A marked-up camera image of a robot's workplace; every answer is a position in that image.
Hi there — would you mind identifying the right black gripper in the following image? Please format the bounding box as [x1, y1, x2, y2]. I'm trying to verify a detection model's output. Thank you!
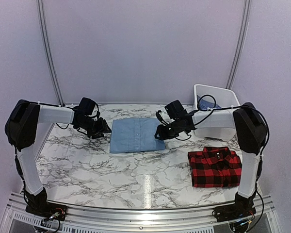
[155, 119, 182, 140]

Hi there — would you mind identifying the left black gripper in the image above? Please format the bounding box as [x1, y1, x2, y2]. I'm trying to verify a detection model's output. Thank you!
[78, 117, 112, 139]

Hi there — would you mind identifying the light blue long sleeve shirt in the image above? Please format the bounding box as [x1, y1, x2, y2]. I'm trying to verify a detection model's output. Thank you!
[110, 118, 165, 154]

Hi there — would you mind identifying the red black plaid shirt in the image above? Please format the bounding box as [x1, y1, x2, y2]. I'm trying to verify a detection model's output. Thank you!
[187, 147, 242, 188]

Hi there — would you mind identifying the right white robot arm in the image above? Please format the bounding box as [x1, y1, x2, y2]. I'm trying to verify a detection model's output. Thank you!
[155, 100, 269, 222]

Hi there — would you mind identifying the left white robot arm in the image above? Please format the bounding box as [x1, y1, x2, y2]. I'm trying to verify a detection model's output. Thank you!
[4, 98, 111, 216]

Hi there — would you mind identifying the dark blue patterned shirt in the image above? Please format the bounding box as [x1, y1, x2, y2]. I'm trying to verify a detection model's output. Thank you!
[196, 96, 222, 111]

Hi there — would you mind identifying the white plastic bin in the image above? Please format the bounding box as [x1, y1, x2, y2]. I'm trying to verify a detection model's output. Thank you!
[193, 84, 240, 141]

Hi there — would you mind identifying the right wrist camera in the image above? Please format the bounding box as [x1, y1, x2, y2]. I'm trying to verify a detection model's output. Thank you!
[164, 100, 188, 123]

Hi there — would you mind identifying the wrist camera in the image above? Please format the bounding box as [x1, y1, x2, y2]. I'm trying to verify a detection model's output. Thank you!
[78, 97, 100, 118]
[164, 100, 188, 123]

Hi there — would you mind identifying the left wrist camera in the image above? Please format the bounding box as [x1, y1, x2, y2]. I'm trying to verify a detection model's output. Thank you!
[78, 97, 100, 118]

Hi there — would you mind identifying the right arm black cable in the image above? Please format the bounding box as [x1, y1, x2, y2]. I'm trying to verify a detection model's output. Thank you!
[195, 94, 243, 127]

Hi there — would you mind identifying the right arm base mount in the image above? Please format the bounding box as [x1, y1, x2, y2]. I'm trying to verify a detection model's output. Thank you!
[212, 203, 256, 222]

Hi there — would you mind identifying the aluminium table front rail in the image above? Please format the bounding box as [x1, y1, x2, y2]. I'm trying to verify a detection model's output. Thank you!
[0, 193, 282, 233]

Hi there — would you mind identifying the right wall aluminium profile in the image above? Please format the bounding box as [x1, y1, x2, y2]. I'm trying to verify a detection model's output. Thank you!
[226, 0, 252, 90]

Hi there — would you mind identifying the wall aluminium profile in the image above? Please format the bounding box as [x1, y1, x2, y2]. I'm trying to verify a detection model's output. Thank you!
[226, 0, 252, 90]
[36, 0, 65, 105]

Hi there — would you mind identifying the left wall aluminium profile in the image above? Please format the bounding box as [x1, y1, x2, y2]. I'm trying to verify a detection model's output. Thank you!
[36, 0, 65, 105]

